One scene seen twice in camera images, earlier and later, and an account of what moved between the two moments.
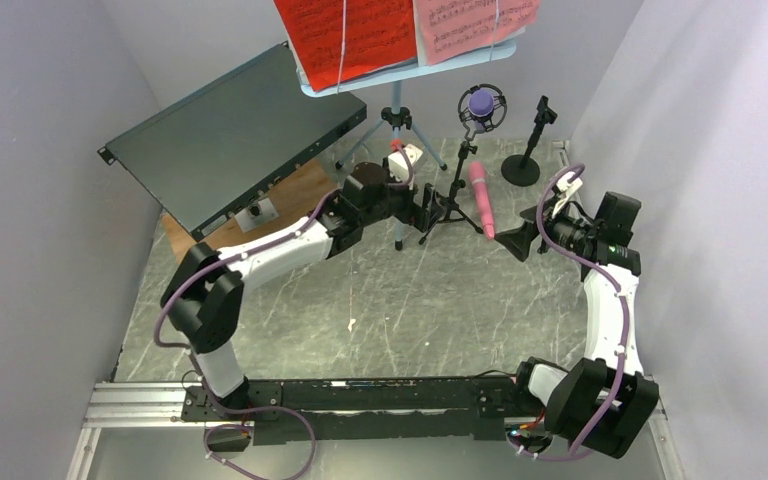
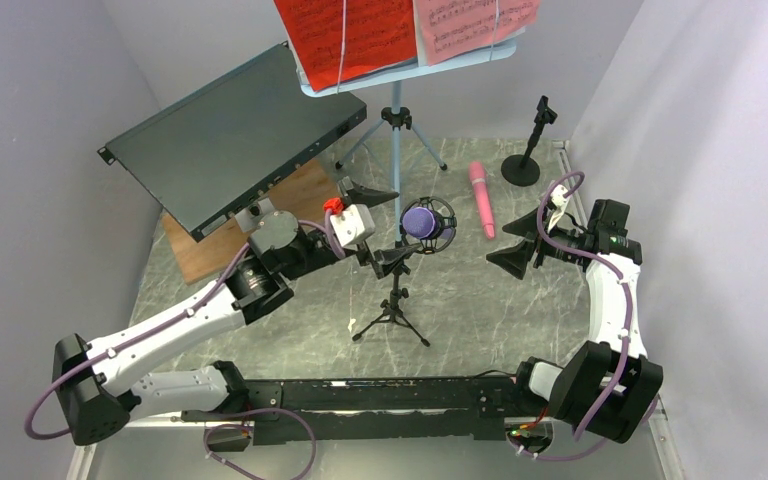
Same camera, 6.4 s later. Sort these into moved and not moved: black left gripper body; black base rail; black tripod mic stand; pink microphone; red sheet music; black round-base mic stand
Moved: black tripod mic stand; black left gripper body
Not moved: black base rail; red sheet music; black round-base mic stand; pink microphone
